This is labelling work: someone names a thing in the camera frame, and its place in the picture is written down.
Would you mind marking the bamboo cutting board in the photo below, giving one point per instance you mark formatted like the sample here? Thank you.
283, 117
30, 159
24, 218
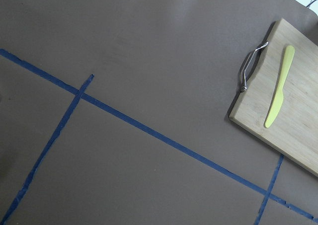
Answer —
294, 132

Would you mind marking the yellow plastic knife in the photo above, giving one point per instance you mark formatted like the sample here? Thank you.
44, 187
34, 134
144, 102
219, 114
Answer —
278, 96

